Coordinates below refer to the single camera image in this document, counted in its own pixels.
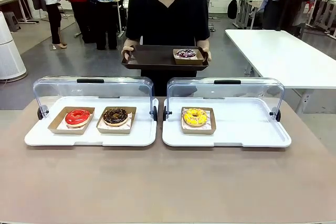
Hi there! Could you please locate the bystander in dark coat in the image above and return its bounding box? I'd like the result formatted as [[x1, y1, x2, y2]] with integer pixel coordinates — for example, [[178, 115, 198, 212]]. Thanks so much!
[[258, 0, 321, 37]]

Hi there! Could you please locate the person's left hand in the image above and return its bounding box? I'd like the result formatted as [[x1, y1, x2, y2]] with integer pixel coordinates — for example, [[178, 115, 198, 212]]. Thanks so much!
[[200, 46, 213, 62]]

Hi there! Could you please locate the white display tray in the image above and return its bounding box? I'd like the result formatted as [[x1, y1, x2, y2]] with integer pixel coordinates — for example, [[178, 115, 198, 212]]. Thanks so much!
[[162, 97, 292, 148], [24, 96, 159, 147]]

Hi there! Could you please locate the dark brown serving tray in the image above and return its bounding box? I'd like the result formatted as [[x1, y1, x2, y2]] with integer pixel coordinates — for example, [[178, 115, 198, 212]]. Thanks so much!
[[121, 45, 210, 71]]

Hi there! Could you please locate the bystander in white shirt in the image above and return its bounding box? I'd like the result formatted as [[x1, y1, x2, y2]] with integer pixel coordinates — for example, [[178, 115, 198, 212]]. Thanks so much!
[[26, 0, 68, 50]]

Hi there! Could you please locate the brown cardboard donut box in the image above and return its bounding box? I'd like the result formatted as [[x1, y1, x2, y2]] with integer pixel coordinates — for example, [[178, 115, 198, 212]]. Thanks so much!
[[180, 106, 217, 135], [47, 106, 96, 135], [96, 106, 137, 134], [172, 48, 205, 66]]

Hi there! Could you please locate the person's right forearm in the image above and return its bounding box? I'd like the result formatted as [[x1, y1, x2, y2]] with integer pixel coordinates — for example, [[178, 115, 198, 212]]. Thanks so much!
[[123, 37, 141, 51]]

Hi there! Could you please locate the black backpack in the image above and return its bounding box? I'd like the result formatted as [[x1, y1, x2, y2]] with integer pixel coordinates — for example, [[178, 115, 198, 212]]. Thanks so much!
[[227, 0, 238, 20]]

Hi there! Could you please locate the white air purifier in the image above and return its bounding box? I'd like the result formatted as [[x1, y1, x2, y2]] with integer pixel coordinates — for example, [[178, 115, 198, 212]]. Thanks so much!
[[0, 11, 27, 80]]

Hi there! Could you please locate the chocolate sprinkled donut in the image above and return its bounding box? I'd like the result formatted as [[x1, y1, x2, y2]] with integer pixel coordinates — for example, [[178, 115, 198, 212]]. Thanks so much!
[[102, 107, 129, 127]]

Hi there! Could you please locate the purple glazed donut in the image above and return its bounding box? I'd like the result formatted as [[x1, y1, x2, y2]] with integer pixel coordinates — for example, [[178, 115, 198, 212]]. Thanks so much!
[[175, 48, 197, 59]]

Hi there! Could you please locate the clear plastic dome lid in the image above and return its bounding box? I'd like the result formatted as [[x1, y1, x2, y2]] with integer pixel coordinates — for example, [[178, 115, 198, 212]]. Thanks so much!
[[166, 77, 286, 120], [33, 76, 154, 119]]

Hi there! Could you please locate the person in black shirt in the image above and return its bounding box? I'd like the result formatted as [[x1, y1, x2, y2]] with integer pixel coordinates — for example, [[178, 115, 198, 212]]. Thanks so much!
[[125, 0, 211, 97]]

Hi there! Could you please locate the large white table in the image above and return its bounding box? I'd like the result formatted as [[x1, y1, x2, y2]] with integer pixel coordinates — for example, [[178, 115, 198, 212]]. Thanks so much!
[[225, 29, 336, 114]]

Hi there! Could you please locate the bystander in blue patterned shirt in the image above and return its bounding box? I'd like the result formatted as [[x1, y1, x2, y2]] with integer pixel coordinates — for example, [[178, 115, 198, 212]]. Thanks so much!
[[85, 0, 119, 51]]

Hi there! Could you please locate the bystander in red top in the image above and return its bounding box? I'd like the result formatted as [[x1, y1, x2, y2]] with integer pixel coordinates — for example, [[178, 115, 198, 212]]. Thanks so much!
[[62, 0, 92, 44]]

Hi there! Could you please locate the person's right hand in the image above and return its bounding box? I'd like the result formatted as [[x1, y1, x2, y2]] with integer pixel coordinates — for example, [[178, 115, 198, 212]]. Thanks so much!
[[121, 45, 135, 62]]

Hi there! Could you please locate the grey plastic stool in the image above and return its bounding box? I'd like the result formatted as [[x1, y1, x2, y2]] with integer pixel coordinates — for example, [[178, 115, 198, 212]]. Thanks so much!
[[2, 11, 21, 33]]

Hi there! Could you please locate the yellow sprinkled donut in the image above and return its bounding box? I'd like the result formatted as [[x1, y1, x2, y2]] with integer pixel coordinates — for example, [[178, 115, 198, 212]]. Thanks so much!
[[182, 108, 207, 127]]

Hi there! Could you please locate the red glazed donut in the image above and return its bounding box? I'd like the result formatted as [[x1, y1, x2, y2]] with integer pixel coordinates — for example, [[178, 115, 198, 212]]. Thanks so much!
[[65, 109, 91, 128]]

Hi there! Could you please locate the person's left forearm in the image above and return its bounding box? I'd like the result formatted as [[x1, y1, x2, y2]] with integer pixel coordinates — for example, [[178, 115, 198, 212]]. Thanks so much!
[[196, 39, 211, 51]]

